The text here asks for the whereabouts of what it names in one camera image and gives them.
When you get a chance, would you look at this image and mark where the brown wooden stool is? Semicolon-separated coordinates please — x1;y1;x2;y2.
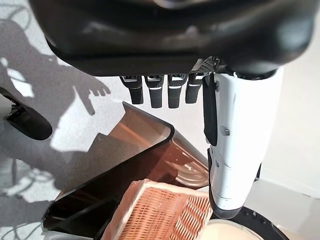
42;101;211;240

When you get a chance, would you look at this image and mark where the round glass washer door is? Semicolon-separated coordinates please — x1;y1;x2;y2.
202;204;291;240

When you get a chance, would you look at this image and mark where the large wicker laundry basket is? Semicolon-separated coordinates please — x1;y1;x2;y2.
93;178;215;240

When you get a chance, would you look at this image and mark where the white tangled floor cable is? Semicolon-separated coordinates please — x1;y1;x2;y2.
0;157;55;240

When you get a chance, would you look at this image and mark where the black baseboard strip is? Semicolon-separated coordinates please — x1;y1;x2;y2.
253;162;263;182

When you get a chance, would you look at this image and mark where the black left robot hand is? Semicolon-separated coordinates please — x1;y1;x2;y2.
27;0;317;220

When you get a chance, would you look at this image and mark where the silver left robot leg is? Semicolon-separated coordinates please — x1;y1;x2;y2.
0;86;53;141

